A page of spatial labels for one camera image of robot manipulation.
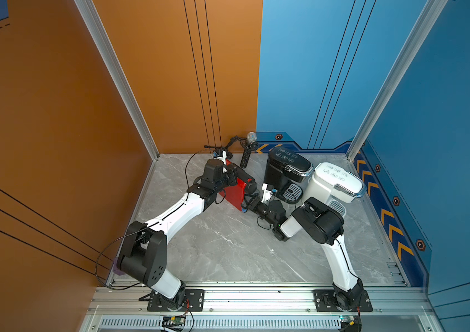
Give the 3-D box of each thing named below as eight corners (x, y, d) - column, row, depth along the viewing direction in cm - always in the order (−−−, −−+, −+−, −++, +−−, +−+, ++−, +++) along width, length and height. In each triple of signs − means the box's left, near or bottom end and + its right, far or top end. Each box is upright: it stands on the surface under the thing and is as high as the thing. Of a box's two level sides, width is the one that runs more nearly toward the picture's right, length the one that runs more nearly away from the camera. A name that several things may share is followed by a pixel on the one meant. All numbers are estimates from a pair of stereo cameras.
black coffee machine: (266, 205, 102) (272, 174, 83) (264, 179, 112) (268, 147, 93) (301, 205, 101) (314, 174, 83) (296, 179, 112) (306, 146, 93)
